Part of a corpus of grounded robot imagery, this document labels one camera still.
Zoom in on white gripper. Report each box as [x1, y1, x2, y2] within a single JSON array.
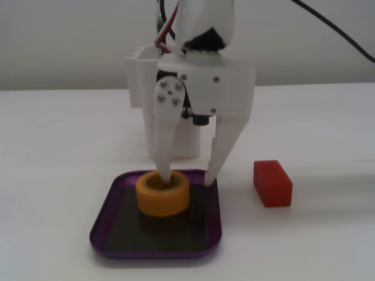
[[153, 52, 258, 187]]

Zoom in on yellow tape roll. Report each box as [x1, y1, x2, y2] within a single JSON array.
[[135, 171, 190, 218]]

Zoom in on red rectangular block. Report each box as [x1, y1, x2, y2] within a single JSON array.
[[253, 159, 294, 208]]

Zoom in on purple square tray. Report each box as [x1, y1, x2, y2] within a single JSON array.
[[90, 169, 224, 260]]

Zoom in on black cable with plug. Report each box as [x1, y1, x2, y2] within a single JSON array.
[[180, 107, 211, 127]]

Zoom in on coloured servo wire bundle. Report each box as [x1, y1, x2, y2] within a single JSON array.
[[152, 0, 180, 56]]

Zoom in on thick black power cable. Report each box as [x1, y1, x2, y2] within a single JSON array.
[[291, 0, 375, 63]]

